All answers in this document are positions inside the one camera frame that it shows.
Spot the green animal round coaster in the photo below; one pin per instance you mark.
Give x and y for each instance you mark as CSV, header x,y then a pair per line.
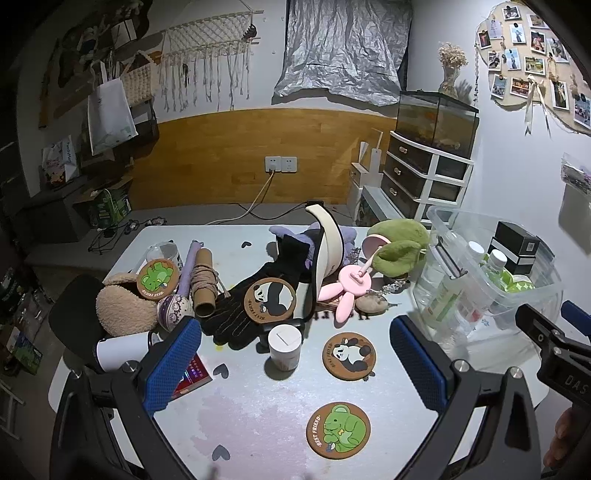
x,y
339,430
157,279

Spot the woven bag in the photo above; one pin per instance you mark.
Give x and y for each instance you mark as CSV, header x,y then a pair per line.
x,y
136,78

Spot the black box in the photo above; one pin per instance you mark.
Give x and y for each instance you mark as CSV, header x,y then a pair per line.
x,y
519,242

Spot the black power strip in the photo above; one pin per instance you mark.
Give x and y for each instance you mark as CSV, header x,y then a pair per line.
x,y
315,203

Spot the vase with dried flowers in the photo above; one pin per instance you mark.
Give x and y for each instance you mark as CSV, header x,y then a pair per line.
x,y
450,69

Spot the panda round coaster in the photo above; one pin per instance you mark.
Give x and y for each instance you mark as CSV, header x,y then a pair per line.
x,y
269,299
349,356

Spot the green patterned packet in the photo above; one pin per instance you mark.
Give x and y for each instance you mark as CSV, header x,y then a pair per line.
x,y
519,284

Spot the black glove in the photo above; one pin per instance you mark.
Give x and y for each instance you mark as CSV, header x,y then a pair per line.
x,y
233,318

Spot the white tote bag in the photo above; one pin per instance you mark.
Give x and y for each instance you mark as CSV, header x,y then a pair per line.
x,y
111,115

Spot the white small cabinet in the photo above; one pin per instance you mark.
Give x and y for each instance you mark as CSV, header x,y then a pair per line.
x,y
367,184

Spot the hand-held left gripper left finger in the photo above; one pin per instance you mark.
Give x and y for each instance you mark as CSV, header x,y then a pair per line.
x,y
175,364

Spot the printed paper bag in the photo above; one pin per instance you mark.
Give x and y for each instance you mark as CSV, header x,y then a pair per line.
x,y
57,161

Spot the red label bottle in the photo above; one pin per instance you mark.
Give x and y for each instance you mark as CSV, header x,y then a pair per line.
x,y
468,316

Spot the white tumbler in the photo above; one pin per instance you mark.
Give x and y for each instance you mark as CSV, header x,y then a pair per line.
x,y
122,351

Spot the photo board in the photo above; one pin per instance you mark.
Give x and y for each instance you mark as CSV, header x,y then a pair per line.
x,y
531,60

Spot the clear plastic container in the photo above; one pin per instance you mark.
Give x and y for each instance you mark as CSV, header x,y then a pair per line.
x,y
531,300

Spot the green plush toy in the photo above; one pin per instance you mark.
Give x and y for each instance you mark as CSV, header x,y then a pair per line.
x,y
399,244

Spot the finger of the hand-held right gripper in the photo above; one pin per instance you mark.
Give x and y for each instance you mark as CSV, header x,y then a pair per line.
x,y
576,318
538,325

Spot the grey stone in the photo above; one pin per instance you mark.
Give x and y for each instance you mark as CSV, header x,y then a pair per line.
x,y
371,303

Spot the silver foil sheet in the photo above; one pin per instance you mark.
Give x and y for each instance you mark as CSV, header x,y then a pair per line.
x,y
344,46

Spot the clear jar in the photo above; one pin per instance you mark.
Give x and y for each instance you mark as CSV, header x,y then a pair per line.
x,y
161,253

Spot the clear bottle white cap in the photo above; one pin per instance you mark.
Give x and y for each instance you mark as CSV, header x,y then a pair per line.
x,y
475,249

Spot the beige fluffy earmuff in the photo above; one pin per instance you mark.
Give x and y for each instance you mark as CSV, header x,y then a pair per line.
x,y
122,309

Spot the glitter bag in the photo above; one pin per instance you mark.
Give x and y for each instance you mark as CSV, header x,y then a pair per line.
x,y
577,173

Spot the cream visor cap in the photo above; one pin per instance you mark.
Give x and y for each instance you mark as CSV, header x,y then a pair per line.
x,y
328,249

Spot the glass fish tank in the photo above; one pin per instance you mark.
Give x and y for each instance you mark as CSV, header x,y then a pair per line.
x,y
436,122

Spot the green box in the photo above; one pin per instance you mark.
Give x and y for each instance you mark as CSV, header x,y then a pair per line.
x,y
111,207

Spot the white wall socket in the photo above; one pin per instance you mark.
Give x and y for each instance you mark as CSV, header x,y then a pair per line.
x,y
289,163
272,163

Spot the lilac stick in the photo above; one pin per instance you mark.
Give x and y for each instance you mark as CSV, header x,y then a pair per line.
x,y
187,277

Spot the pink rabbit stand mirror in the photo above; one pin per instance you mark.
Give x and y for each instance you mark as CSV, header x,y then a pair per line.
x,y
353,284

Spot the cloudy bottle green print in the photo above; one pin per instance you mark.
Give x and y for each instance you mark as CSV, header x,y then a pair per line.
x,y
497,258

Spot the lilac plush cloth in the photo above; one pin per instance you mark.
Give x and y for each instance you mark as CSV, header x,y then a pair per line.
x,y
314,233

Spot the red booklet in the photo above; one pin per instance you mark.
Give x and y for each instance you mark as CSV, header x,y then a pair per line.
x,y
193,376

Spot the person's right hand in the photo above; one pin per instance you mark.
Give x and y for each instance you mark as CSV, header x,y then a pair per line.
x,y
562,436

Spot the white drawer unit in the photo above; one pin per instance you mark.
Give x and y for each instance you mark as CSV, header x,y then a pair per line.
x,y
415,170

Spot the black office chair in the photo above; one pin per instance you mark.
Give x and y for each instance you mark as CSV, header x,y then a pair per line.
x,y
76,314

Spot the cardboard tube with twine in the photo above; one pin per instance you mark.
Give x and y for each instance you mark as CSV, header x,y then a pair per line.
x,y
205,281

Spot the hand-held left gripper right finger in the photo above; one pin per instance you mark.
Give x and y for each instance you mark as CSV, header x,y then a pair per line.
x,y
418,364

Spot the macrame wall hanging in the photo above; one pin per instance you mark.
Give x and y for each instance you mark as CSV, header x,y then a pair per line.
x,y
207,39

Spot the purple patterned ball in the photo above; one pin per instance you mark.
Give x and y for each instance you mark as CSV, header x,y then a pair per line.
x,y
173,311

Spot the white cup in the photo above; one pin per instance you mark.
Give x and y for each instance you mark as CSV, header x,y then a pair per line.
x,y
285,347

